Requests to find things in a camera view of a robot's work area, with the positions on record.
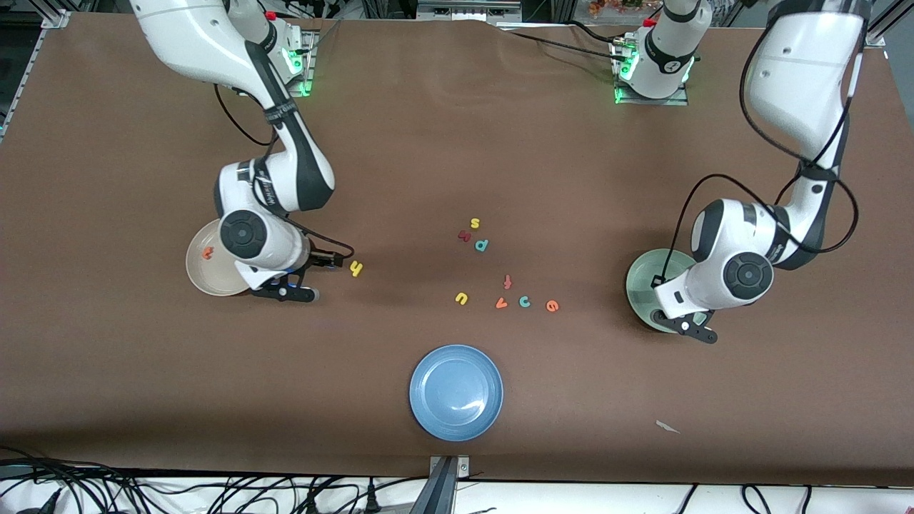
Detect orange dried flowers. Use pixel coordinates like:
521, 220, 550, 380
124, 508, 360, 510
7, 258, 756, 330
589, 0, 663, 18

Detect pale green plate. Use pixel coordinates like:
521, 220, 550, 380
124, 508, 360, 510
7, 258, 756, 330
626, 248, 715, 334

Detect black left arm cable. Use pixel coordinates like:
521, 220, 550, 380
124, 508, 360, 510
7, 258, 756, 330
661, 4, 861, 286

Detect beige brown plate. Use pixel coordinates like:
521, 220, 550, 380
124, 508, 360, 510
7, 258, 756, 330
186, 218, 252, 297

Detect black base cable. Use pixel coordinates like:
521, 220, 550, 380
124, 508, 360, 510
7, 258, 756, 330
563, 20, 616, 42
508, 31, 623, 61

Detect grey metal box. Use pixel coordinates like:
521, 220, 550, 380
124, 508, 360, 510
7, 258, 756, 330
416, 0, 522, 21

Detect thin black right gripper cable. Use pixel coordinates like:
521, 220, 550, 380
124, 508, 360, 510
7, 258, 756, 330
284, 214, 356, 263

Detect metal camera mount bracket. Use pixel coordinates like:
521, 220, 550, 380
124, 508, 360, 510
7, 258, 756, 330
411, 455, 471, 514

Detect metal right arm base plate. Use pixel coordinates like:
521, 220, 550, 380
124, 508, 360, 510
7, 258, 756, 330
282, 30, 316, 98

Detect brown table cover sheet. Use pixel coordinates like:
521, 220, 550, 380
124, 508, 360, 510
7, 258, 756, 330
0, 13, 914, 488

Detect long black right arm cable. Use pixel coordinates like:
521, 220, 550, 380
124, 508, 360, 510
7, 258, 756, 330
213, 82, 281, 148

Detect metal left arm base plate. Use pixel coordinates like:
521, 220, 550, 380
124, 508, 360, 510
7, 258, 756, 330
613, 39, 690, 106

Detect blue plate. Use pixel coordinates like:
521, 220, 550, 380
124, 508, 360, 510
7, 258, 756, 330
409, 345, 504, 442

